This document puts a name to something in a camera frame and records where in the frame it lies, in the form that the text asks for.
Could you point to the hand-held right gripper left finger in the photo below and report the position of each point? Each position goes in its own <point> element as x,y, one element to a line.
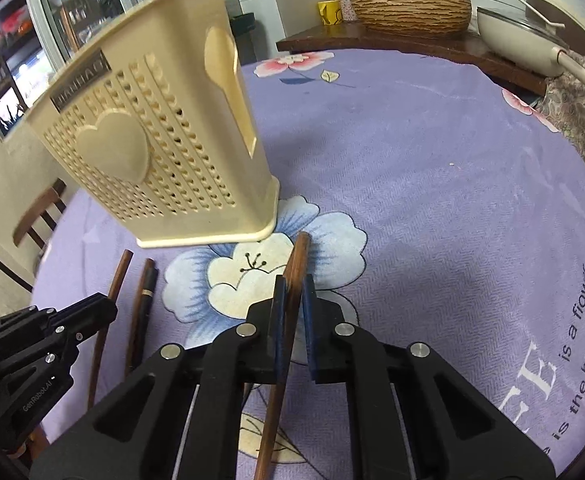
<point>182,410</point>

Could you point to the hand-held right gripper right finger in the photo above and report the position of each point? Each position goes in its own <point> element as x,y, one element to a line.
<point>422,410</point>

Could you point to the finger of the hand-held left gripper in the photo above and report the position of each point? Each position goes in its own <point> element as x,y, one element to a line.
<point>87,315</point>
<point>42,357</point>

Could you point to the brown wooden chopstick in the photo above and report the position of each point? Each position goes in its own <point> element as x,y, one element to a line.
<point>117,280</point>
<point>297,255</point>

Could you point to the black chopstick with gold band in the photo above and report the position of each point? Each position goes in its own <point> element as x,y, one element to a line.
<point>147,305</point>

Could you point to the cream perforated plastic utensil holder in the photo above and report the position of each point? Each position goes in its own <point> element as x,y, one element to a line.
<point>172,110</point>

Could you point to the wooden chair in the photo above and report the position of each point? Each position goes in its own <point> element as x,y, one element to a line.
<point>35,215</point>

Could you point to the floral cloth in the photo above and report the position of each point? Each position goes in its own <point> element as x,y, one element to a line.
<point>582,115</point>

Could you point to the wooden counter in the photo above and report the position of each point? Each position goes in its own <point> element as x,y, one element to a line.
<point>422,47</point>

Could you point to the cream pan with lid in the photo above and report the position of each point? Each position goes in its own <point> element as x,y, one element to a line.
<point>512,40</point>

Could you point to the yellow cup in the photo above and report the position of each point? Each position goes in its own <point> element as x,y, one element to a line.
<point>328,12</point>

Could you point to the woven pattern basin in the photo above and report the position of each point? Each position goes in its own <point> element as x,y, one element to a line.
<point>412,12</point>

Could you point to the floral cup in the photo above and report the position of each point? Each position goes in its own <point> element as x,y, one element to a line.
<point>347,10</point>

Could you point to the white rice paddle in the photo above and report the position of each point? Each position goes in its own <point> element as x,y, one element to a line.
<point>542,12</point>

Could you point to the cream and brown rice cooker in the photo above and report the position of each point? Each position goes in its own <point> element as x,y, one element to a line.
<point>567,15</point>

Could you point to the aluminium frame window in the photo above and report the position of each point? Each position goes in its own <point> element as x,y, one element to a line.
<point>22,35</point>

